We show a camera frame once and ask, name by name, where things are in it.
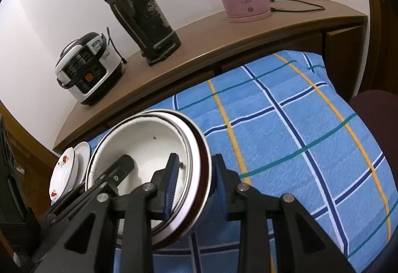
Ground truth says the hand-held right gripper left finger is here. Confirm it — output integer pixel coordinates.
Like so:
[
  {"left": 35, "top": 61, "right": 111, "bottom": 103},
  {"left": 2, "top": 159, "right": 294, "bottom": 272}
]
[{"left": 31, "top": 153, "right": 181, "bottom": 273}]

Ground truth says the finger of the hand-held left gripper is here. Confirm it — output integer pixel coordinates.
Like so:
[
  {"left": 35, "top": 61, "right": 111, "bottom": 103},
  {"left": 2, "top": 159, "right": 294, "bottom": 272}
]
[{"left": 40, "top": 154, "right": 136, "bottom": 224}]

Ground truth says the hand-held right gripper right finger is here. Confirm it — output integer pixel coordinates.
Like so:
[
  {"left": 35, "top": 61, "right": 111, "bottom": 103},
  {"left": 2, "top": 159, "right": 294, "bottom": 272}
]
[{"left": 213, "top": 154, "right": 356, "bottom": 273}]

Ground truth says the white enamel cup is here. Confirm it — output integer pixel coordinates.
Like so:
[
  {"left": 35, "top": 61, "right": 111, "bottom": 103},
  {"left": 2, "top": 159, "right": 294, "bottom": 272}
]
[{"left": 85, "top": 110, "right": 187, "bottom": 230}]

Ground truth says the plain grey round plate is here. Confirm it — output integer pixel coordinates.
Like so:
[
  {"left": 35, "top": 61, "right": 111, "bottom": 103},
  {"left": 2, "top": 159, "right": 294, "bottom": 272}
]
[{"left": 67, "top": 141, "right": 91, "bottom": 189}]

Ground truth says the white plate with red flowers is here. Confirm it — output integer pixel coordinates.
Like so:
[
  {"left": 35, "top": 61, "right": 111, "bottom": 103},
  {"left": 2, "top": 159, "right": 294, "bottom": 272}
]
[{"left": 49, "top": 149, "right": 77, "bottom": 202}]

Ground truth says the brown wooden door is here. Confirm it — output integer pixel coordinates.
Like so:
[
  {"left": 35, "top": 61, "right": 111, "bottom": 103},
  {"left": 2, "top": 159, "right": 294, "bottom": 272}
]
[{"left": 6, "top": 130, "right": 59, "bottom": 220}]

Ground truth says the blue plaid cloth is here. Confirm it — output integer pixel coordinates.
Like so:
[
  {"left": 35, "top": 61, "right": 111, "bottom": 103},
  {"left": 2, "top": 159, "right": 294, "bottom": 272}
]
[{"left": 50, "top": 50, "right": 391, "bottom": 273}]

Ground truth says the white and black rice cooker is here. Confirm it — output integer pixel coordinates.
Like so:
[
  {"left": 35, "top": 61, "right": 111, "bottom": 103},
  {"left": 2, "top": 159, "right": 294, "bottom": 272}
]
[{"left": 54, "top": 32, "right": 123, "bottom": 106}]

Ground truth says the brown wooden cabinet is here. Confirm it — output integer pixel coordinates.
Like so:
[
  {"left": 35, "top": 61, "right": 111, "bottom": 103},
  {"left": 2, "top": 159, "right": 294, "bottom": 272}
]
[{"left": 52, "top": 0, "right": 369, "bottom": 154}]

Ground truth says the tall black thermos flask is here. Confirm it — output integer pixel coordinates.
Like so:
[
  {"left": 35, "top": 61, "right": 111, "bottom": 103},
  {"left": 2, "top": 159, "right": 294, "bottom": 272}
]
[{"left": 96, "top": 0, "right": 182, "bottom": 66}]

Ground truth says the dark maroon chair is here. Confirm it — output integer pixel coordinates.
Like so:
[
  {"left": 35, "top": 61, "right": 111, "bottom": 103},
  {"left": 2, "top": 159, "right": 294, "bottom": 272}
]
[{"left": 350, "top": 89, "right": 398, "bottom": 152}]

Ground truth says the brown wooden panel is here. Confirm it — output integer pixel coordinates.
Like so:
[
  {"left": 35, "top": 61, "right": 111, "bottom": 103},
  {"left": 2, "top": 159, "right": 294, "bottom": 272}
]
[{"left": 362, "top": 0, "right": 398, "bottom": 98}]

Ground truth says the black rice cooker cord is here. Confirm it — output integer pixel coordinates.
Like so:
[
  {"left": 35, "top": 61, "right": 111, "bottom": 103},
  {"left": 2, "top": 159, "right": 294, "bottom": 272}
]
[{"left": 106, "top": 27, "right": 127, "bottom": 64}]

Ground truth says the black kettle cable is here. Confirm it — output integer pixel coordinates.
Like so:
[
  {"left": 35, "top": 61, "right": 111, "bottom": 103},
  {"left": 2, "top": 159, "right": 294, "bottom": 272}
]
[{"left": 269, "top": 0, "right": 326, "bottom": 13}]

